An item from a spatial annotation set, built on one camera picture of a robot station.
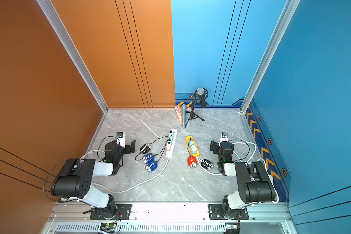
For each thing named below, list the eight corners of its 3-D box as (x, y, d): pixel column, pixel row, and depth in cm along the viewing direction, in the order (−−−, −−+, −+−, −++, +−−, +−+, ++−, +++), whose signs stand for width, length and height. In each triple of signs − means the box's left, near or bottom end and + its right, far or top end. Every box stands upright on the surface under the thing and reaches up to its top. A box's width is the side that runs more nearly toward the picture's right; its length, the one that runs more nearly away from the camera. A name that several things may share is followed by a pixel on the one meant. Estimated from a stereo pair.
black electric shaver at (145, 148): (140, 151, 97) (139, 149, 94) (145, 145, 100) (144, 142, 98) (146, 155, 96) (145, 152, 93) (151, 148, 99) (150, 145, 96)
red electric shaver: (188, 167, 89) (188, 166, 88) (187, 157, 94) (187, 156, 92) (197, 167, 89) (197, 166, 88) (196, 157, 94) (196, 156, 92)
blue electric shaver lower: (145, 167, 90) (144, 166, 88) (152, 160, 93) (151, 158, 91) (152, 173, 88) (151, 171, 85) (158, 165, 91) (158, 164, 89)
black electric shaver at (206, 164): (199, 165, 91) (200, 163, 89) (204, 159, 93) (204, 157, 91) (209, 171, 88) (209, 170, 86) (213, 165, 90) (213, 163, 89)
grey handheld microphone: (181, 127, 110) (181, 125, 108) (181, 106, 125) (181, 104, 122) (187, 127, 110) (187, 125, 108) (186, 106, 125) (186, 104, 122)
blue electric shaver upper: (144, 163, 92) (143, 161, 90) (143, 157, 94) (142, 155, 92) (155, 160, 93) (154, 158, 91) (153, 154, 96) (153, 152, 94)
